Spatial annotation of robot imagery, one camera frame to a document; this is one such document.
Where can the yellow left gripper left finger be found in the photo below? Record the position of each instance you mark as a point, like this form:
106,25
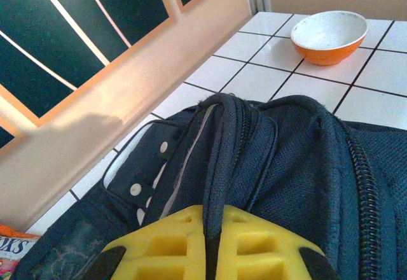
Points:
165,248

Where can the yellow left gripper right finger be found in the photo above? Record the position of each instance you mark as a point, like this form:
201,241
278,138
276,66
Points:
254,248

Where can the navy blue backpack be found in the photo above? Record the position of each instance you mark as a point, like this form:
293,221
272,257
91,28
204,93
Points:
286,165

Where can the orange candy snack bag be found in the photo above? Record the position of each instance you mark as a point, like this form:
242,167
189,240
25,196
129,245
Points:
12,248

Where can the orange and white bowl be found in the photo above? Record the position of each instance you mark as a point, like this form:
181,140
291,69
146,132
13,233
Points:
327,35

